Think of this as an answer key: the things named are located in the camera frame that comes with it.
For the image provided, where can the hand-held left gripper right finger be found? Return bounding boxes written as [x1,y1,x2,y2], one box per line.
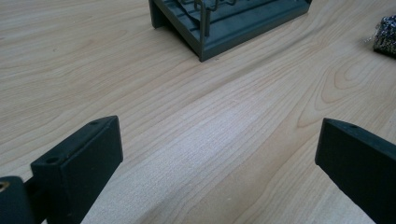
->
[314,118,396,224]

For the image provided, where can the metal wire dish rack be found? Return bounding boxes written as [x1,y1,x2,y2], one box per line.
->
[177,0,250,45]

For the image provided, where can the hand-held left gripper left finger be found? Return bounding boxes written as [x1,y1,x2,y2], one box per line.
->
[30,115,124,224]

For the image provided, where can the grey dish drainer tray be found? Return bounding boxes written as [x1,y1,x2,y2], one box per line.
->
[148,0,313,63]

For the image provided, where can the steel wool scouring ball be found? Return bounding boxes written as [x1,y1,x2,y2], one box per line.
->
[367,14,396,59]

